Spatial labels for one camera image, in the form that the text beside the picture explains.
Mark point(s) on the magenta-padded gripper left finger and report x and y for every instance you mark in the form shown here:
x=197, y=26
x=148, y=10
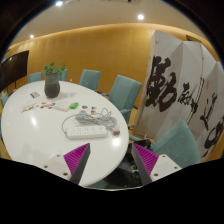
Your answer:
x=78, y=160

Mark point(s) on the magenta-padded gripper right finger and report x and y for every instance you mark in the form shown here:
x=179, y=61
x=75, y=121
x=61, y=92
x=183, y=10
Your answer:
x=146, y=160

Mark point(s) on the small pinkish white charger block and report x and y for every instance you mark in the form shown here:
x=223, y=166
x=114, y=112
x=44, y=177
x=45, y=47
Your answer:
x=116, y=131

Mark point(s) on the white power strip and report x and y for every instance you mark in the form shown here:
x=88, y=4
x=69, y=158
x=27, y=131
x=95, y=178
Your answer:
x=86, y=132

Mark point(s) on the large teal upholstered chair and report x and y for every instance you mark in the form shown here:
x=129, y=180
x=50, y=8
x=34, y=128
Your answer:
x=176, y=146

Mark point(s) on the round colourful badge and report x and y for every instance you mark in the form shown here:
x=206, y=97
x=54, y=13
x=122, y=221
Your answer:
x=93, y=108
x=83, y=112
x=84, y=107
x=93, y=112

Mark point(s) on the small green object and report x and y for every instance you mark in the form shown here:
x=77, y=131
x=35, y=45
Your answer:
x=74, y=105

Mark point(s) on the flat white box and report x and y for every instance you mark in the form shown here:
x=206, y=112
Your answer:
x=62, y=106

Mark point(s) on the row of colourful stickers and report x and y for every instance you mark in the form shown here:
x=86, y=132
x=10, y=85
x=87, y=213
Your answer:
x=46, y=105

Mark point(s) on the group of teal chairs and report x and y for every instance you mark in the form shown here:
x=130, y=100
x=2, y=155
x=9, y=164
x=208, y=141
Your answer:
x=125, y=93

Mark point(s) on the white calligraphy folding screen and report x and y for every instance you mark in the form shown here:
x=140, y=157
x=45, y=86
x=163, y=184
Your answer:
x=166, y=90

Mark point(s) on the green plant in dark vase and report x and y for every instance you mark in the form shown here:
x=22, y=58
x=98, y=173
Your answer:
x=52, y=88

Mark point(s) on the small grey card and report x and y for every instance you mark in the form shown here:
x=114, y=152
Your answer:
x=35, y=94

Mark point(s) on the group of round ceiling lights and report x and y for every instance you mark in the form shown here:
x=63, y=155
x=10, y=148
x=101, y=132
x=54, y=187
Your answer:
x=140, y=16

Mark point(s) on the black wall television screen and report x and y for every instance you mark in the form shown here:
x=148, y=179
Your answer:
x=13, y=70

